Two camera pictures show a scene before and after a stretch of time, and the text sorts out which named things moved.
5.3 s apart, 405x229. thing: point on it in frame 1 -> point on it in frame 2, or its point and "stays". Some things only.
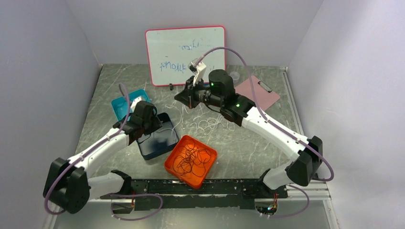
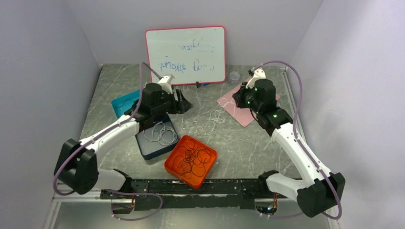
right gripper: x=187 y=96 -> x=239 y=95
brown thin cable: x=192 y=159 stays
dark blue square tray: x=161 y=140 stays
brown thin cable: x=193 y=160 stays
